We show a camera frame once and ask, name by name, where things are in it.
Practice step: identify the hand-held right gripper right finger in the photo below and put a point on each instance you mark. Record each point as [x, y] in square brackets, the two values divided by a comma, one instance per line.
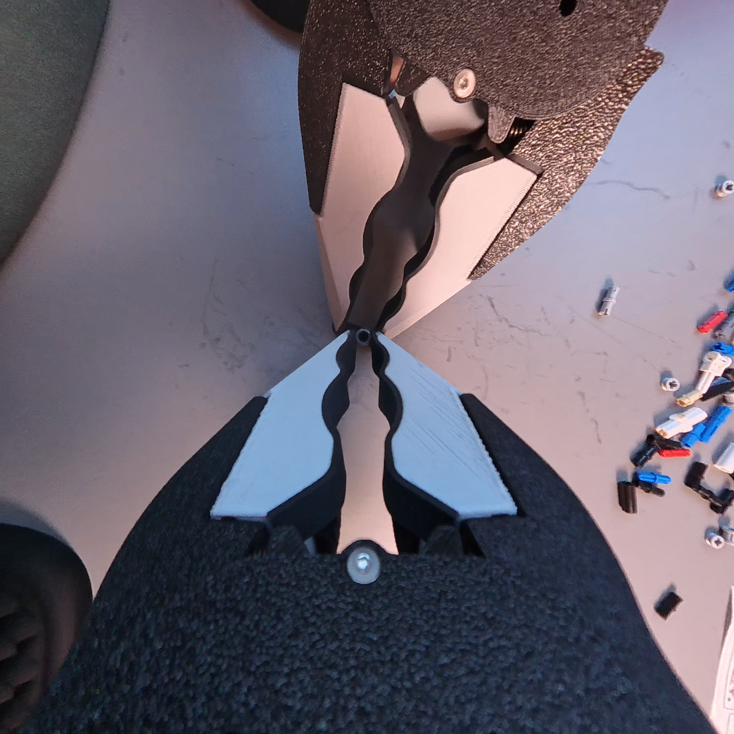
[453, 453]

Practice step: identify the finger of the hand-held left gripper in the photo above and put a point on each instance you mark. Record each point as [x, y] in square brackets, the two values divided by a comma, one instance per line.
[356, 161]
[482, 218]

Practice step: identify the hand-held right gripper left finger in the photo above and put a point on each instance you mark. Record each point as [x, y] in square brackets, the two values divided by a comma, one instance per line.
[281, 453]

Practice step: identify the black connector pin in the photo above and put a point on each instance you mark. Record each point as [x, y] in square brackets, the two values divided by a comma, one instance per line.
[668, 602]
[364, 338]

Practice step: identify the pile of small brick pieces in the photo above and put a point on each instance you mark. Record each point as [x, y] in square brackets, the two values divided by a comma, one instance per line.
[688, 424]

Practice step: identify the small grey brick piece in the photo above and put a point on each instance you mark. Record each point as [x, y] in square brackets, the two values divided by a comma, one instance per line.
[607, 299]

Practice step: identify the person's torso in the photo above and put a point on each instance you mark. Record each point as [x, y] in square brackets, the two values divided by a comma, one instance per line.
[40, 103]

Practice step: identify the sticker sheet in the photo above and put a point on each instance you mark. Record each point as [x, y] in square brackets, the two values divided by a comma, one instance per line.
[727, 654]

